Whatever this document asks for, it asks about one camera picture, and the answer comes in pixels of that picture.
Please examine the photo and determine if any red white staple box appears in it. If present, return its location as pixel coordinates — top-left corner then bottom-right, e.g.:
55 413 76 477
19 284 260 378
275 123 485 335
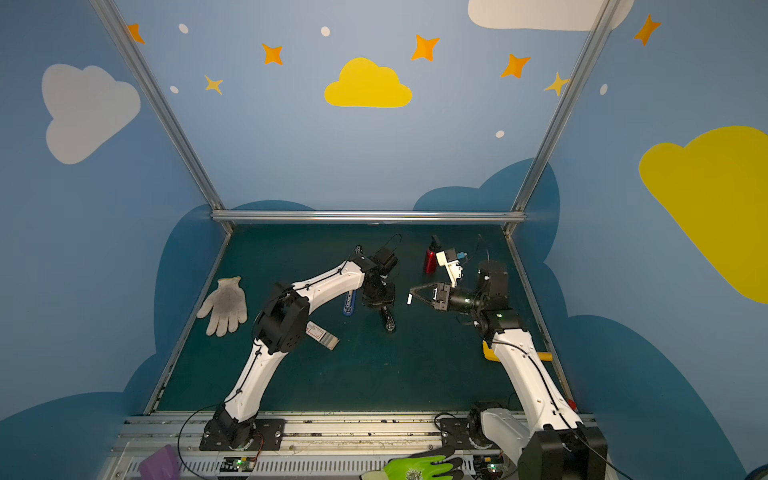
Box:
306 321 339 351

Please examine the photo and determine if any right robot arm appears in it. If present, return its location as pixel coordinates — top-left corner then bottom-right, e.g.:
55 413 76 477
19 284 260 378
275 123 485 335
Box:
409 260 608 479

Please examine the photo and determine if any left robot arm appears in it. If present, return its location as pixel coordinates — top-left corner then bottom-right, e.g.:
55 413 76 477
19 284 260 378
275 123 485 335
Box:
204 247 398 450

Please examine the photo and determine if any red spray bottle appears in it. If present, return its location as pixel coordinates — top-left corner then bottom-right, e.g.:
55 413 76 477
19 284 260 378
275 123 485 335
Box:
423 235 442 275

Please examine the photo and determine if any yellow plastic scoop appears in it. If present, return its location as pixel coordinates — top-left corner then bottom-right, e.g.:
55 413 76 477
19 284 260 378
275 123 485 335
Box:
482 342 553 362

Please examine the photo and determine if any white knit glove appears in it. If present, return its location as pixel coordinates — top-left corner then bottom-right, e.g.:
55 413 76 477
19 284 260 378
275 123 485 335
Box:
196 276 248 337

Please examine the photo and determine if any green black work glove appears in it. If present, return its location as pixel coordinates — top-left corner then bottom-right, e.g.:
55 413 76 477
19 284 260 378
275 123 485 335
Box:
360 446 464 480

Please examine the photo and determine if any purple cloth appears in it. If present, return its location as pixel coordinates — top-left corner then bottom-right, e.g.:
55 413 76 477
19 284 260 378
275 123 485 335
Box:
139 444 180 480

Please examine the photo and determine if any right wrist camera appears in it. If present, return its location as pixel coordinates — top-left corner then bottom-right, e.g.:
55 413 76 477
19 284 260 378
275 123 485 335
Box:
436 248 466 288

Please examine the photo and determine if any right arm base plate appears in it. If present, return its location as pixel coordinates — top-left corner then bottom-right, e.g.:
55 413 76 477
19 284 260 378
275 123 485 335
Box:
436 416 477 450

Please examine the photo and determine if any aluminium rail frame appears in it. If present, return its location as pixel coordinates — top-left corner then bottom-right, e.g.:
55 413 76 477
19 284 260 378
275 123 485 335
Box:
91 1 625 236

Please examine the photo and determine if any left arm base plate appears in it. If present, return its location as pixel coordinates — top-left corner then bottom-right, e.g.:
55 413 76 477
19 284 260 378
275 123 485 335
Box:
199 418 286 452

